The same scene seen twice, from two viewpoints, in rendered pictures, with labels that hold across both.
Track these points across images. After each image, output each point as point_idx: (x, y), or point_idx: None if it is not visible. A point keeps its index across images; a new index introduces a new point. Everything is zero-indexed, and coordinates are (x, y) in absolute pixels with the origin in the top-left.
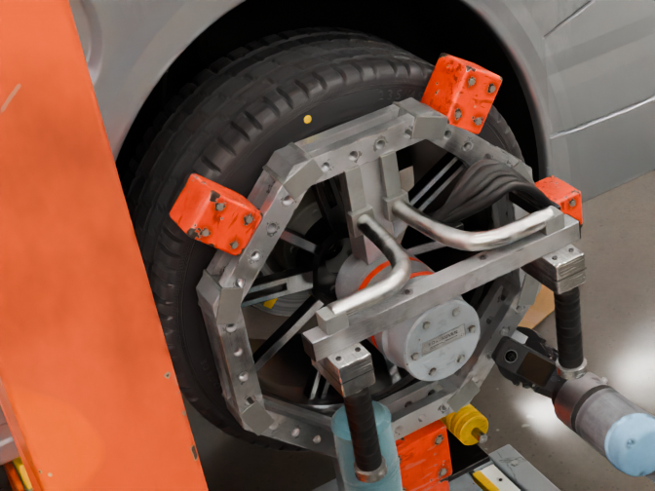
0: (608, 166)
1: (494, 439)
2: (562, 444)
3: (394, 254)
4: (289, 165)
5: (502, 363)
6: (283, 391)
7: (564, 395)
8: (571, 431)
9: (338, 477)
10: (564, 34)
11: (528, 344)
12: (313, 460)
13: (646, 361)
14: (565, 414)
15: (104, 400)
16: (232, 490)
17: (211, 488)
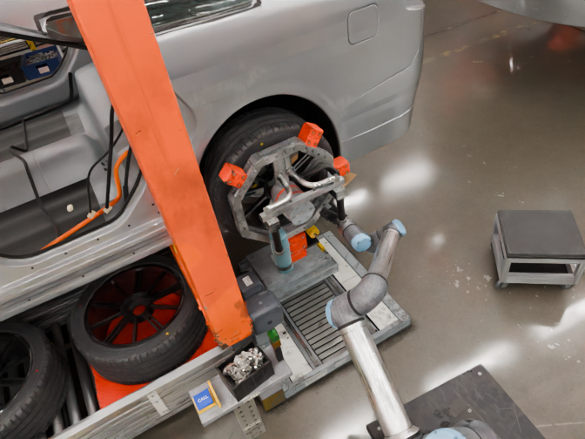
0: (360, 149)
1: (326, 227)
2: None
3: (287, 189)
4: (256, 160)
5: (322, 215)
6: (254, 222)
7: (340, 226)
8: None
9: None
10: (346, 110)
11: (332, 208)
12: None
13: (378, 201)
14: (340, 232)
15: (202, 244)
16: (239, 243)
17: (232, 242)
